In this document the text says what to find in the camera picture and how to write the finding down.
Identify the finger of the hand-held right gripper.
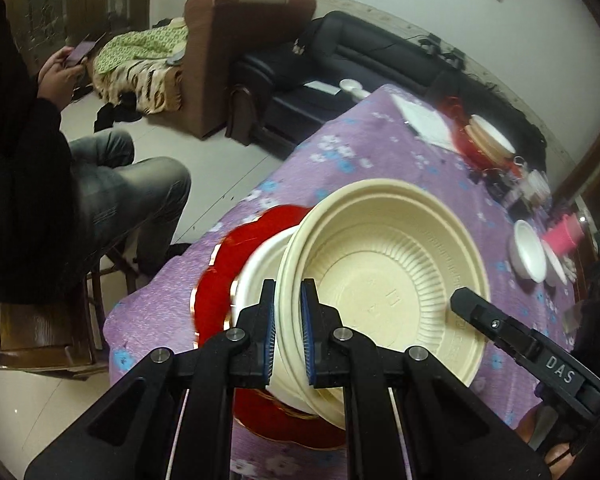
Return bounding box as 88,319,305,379
449,287,548,378

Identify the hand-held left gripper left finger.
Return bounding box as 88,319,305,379
24,279,278,480

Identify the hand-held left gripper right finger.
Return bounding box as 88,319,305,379
300,278,551,480

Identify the white bowl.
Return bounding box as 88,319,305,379
237,227,346,418
540,251,569,287
512,219,548,284

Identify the large red plate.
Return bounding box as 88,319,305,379
189,204,348,452

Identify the cream ribbed bowl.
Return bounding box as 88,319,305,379
276,178,492,433

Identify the person's right hand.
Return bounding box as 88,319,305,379
517,404,578,471

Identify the pink thermos cup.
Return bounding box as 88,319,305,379
540,212,588,256

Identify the black power adapter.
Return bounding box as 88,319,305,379
482,165,518,196

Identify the clear glass jar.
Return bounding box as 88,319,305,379
522,170,552,202

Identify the small red plastic plate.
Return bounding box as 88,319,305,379
439,96,483,168

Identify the purple floral tablecloth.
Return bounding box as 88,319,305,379
102,84,588,480

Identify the white paper notebook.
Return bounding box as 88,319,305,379
391,94,453,148

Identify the reddish round-back chair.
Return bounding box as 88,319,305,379
224,85,261,146

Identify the wooden chair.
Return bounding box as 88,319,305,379
0,240,146,381

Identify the white paper sheet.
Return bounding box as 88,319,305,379
304,81,341,97

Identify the small white dish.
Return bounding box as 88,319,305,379
339,79,370,102

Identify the black clothes pile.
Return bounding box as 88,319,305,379
92,92,143,133

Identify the brown patterned blanket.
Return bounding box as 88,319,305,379
92,57,186,115

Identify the black leather sofa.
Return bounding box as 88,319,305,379
225,10,546,161

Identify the brown armchair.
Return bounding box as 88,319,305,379
182,0,317,140

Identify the green patterned blanket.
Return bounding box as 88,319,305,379
94,22,190,73

